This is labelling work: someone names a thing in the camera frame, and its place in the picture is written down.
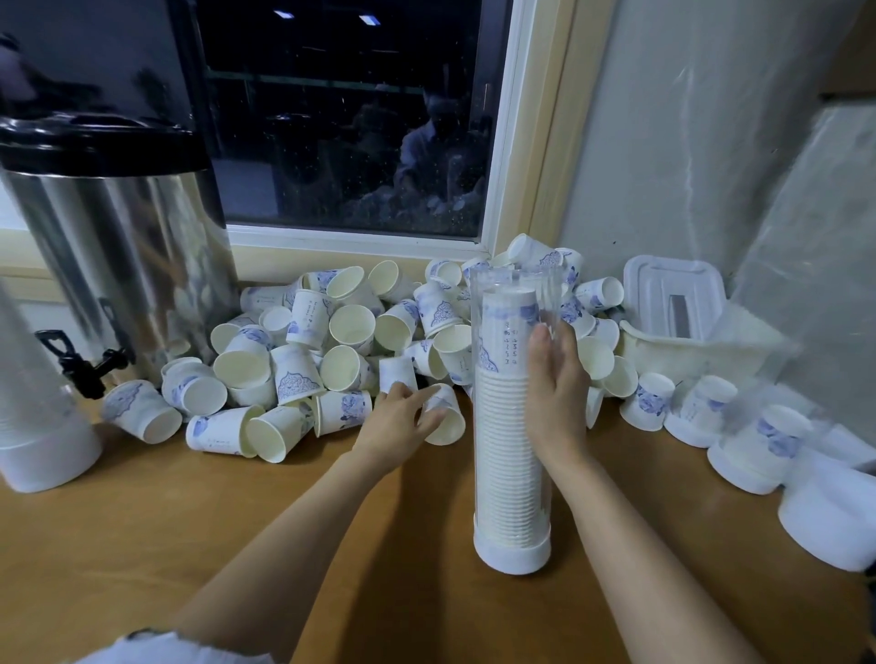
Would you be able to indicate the person's right hand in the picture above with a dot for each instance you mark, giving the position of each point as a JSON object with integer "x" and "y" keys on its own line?
{"x": 559, "y": 397}

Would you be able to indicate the person's left hand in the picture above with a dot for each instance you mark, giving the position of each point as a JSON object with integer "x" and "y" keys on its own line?
{"x": 394, "y": 435}

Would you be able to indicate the single blue-printed paper cup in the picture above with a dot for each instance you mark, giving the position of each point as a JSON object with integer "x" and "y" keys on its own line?
{"x": 448, "y": 418}

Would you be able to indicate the pile of paper cups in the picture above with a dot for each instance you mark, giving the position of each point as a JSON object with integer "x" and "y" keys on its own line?
{"x": 274, "y": 356}

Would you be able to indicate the person's right forearm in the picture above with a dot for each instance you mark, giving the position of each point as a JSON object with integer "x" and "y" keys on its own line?
{"x": 657, "y": 575}

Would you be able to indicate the person's left forearm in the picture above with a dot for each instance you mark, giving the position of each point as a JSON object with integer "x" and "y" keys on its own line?
{"x": 281, "y": 561}

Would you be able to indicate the person's grey shirt sleeve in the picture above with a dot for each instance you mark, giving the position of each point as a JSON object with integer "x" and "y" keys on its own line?
{"x": 171, "y": 650}

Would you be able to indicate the white plastic lid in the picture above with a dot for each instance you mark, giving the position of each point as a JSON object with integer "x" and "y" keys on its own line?
{"x": 674, "y": 292}

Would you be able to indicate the translucent plastic box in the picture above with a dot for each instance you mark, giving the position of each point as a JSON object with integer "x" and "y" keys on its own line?
{"x": 712, "y": 356}

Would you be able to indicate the clear plastic bag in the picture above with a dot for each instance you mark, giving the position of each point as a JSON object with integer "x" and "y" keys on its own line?
{"x": 821, "y": 246}

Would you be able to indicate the white framed window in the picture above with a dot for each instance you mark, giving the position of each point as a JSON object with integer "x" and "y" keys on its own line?
{"x": 342, "y": 110}

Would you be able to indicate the stainless steel water dispenser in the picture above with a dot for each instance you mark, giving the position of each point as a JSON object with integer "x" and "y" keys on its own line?
{"x": 123, "y": 246}

